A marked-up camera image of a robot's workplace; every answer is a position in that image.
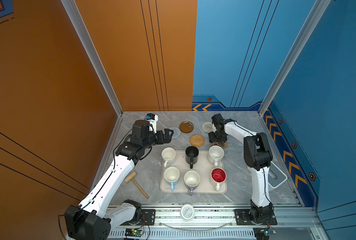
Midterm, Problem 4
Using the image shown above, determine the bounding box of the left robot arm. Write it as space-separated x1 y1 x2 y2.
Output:
63 114 174 240

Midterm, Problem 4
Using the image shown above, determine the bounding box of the glossy brown round coaster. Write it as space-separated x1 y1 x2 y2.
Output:
179 121 194 134

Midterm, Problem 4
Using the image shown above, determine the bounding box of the wooden mallet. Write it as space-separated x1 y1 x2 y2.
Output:
124 172 149 199

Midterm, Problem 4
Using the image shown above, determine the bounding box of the beige serving tray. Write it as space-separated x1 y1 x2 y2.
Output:
160 150 228 196

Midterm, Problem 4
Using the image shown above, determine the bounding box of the white multicolour woven coaster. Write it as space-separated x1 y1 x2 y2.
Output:
202 122 215 133

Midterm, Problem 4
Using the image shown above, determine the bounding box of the white mug back left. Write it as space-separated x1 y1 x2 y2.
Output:
162 148 176 168

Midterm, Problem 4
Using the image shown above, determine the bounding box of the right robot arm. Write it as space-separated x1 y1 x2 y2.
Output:
209 114 274 224

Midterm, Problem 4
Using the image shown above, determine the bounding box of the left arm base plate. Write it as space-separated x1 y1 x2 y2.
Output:
122 209 156 226

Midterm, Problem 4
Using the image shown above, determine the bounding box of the right circuit board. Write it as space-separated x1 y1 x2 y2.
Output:
253 228 277 240

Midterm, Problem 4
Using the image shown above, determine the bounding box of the black mug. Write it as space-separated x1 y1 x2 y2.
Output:
185 146 199 169

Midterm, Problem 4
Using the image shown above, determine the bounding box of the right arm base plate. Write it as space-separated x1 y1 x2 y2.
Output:
234 209 278 226

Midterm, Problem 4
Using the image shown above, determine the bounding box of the grey woven coaster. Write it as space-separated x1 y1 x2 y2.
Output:
170 127 181 139

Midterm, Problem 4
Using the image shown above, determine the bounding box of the white mug purple handle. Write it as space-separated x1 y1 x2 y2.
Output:
184 171 201 196

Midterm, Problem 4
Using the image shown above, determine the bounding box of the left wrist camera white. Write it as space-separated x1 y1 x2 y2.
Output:
145 113 158 134

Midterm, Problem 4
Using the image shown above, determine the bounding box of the red inside mug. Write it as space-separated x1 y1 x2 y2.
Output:
209 168 227 192

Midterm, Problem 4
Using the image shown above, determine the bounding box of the rattan woven coaster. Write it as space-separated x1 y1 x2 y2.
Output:
189 134 206 148

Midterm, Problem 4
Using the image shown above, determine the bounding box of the white mug blue handle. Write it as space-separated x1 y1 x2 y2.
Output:
164 167 180 192

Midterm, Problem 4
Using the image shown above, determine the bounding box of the circuit board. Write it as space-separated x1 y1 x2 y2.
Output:
253 228 277 240
124 229 145 240

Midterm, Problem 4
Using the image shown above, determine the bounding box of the left circuit board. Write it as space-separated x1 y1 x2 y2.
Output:
124 229 145 240

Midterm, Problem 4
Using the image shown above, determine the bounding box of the white speckled mug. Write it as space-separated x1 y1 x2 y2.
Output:
208 146 224 167

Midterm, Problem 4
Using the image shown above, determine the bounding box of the white round lid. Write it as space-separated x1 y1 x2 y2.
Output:
180 204 195 222

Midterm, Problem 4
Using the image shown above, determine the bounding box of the paw shaped wooden coaster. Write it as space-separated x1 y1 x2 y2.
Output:
211 142 228 149

